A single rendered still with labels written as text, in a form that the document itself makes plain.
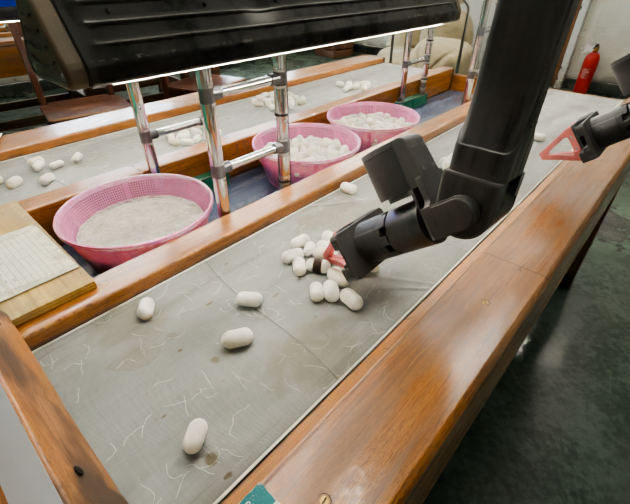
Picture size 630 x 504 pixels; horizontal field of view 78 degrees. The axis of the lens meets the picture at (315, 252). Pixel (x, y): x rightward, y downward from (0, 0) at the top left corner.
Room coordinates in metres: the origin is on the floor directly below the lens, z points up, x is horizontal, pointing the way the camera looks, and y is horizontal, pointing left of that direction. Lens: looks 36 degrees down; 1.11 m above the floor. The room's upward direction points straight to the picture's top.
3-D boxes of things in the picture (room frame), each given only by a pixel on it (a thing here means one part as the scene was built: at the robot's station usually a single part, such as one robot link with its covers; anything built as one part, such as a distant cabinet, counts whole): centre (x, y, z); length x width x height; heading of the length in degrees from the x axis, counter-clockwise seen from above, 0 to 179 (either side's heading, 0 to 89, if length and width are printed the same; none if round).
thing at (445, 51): (3.90, -1.10, 0.40); 0.74 x 0.56 x 0.38; 133
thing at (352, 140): (0.94, 0.02, 0.72); 0.27 x 0.27 x 0.10
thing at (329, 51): (6.71, -0.30, 0.32); 0.42 x 0.42 x 0.64; 42
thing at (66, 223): (0.62, 0.32, 0.72); 0.27 x 0.27 x 0.10
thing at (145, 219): (0.62, 0.32, 0.71); 0.22 x 0.22 x 0.06
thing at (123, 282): (0.95, -0.21, 0.71); 1.81 x 0.05 x 0.11; 138
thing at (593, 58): (4.46, -2.87, 0.25); 0.18 x 0.14 x 0.49; 132
